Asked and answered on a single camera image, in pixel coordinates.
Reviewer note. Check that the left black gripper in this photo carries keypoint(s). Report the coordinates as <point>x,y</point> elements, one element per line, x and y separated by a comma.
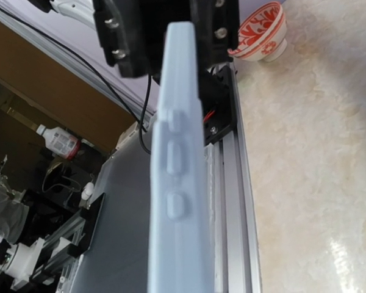
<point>132,33</point>

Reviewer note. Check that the light blue phone case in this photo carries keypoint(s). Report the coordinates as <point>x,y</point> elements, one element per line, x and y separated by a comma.
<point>180,255</point>

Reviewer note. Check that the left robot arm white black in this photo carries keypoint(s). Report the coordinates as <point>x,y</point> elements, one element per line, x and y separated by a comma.
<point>81,11</point>

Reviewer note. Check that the brown cardboard panel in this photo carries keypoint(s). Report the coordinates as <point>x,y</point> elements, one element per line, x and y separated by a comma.
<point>42,81</point>

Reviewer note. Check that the red white patterned dish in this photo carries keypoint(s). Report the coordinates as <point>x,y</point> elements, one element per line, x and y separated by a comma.
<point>262,34</point>

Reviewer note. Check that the white plastic bottle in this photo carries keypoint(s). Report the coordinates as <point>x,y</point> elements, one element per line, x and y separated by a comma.
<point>59,141</point>

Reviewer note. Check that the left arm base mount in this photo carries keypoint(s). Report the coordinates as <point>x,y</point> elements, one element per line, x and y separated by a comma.
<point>217,95</point>

